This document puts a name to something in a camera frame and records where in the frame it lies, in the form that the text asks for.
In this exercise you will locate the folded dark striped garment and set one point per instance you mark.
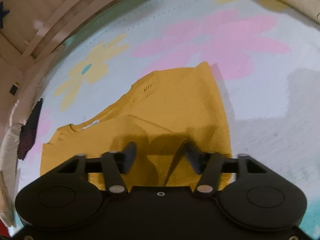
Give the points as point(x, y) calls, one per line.
point(28, 131)

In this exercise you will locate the striped wooden headboard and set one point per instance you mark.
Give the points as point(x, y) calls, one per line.
point(80, 18)

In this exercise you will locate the dark star wall sticker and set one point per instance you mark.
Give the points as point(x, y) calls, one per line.
point(3, 13)

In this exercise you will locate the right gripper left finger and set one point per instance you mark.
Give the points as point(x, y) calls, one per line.
point(123, 159)

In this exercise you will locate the mustard yellow knit sweater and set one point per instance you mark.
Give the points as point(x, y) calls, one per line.
point(161, 113)

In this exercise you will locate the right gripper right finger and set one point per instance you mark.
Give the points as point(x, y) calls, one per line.
point(199, 160)

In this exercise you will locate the floral bed sheet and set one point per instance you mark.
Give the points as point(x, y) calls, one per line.
point(266, 63)

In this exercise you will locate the cream pillow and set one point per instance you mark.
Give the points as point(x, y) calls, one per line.
point(9, 160)

